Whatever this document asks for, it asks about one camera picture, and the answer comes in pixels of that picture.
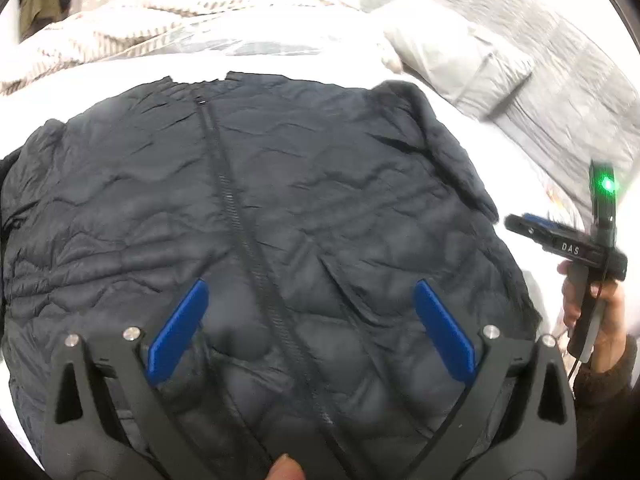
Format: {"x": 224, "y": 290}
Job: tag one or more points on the striped duvet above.
{"x": 100, "y": 30}

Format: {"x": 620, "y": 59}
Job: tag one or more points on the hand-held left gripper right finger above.
{"x": 445, "y": 330}

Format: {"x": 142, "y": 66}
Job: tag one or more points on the black quilted jacket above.
{"x": 300, "y": 185}

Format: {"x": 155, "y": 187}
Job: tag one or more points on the person's right hand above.
{"x": 612, "y": 320}

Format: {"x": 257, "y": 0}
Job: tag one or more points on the person's right forearm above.
{"x": 605, "y": 395}

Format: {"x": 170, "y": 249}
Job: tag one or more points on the hanging olive garment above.
{"x": 40, "y": 7}

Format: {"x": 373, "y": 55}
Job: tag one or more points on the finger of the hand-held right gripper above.
{"x": 532, "y": 230}

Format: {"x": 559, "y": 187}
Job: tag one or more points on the person's left hand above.
{"x": 285, "y": 469}

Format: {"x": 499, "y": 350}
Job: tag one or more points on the grey velvet pillow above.
{"x": 430, "y": 45}

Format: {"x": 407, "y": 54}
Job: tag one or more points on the grey pillow with white piping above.
{"x": 500, "y": 75}

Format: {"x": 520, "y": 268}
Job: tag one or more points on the grey quilted headboard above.
{"x": 575, "y": 75}

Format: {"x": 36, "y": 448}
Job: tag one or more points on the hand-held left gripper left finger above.
{"x": 180, "y": 330}

